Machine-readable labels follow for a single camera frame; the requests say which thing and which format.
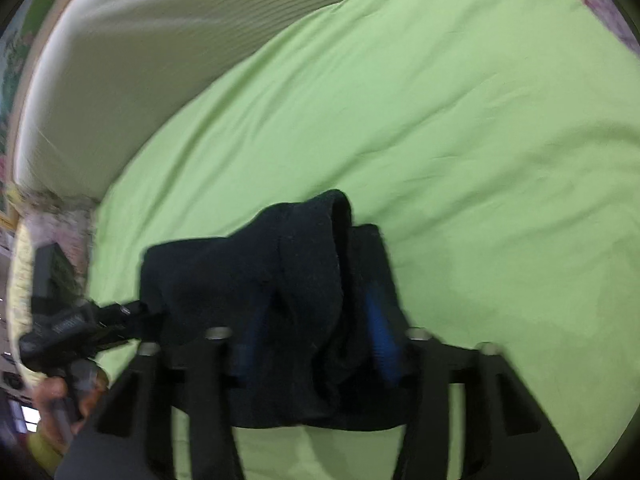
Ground gold framed landscape painting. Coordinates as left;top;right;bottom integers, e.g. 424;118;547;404
1;0;72;230

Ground floral pink pillow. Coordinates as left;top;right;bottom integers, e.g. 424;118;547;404
20;193;98;284

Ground person's left hand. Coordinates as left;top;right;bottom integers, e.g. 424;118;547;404
34;377;108;454

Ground yellow cartoon print pillow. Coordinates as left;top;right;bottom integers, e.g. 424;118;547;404
6;223;41;390

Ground black fleece pants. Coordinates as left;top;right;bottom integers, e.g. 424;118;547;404
140;190;410;431

